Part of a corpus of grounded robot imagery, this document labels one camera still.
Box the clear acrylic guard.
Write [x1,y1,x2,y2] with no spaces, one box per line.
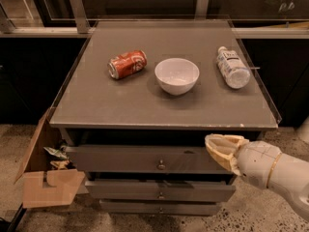
[47,14,283,125]

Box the grey bottom drawer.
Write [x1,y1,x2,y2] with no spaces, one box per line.
[99,200,221,216]

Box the grey middle drawer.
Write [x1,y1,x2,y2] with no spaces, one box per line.
[85,179,236,202]

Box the red soda can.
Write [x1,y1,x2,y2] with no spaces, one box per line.
[107,50,147,79]

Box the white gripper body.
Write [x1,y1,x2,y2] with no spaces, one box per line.
[237,141,282,189]

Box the cardboard box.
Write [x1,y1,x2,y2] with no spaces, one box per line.
[14,111,85,208]

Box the crumpled green wrapper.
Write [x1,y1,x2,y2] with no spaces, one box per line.
[44,147,68,160]

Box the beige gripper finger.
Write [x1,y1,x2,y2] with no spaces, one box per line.
[205,134,249,156]
[207,144,240,176]

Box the white bowl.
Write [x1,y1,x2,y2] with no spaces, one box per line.
[154,58,200,96]

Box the grey drawer cabinet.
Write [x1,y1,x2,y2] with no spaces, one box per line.
[48,19,280,217]

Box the clear plastic water bottle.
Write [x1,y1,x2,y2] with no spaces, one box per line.
[216,46,251,89]

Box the metal bracket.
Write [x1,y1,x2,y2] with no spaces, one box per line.
[70,0,90,34]
[195,0,210,19]

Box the left metal bracket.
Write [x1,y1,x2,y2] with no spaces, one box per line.
[70,0,90,34]

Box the right metal bracket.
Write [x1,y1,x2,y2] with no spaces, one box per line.
[195,0,210,19]

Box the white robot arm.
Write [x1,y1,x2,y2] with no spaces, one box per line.
[205,134,309,221]

